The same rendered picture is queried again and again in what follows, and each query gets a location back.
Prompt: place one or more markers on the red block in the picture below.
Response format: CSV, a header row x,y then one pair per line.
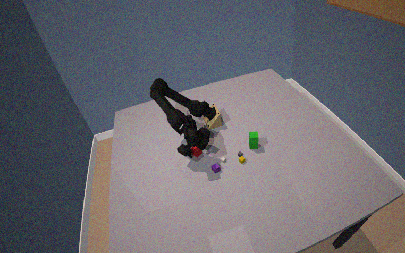
x,y
196,151

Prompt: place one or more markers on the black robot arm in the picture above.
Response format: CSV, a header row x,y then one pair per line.
x,y
160,89

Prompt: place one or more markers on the purple cube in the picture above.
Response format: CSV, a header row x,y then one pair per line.
x,y
215,168

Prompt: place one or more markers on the green block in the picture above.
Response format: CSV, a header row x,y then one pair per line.
x,y
253,146
253,137

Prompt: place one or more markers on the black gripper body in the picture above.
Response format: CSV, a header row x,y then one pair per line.
x,y
185,149

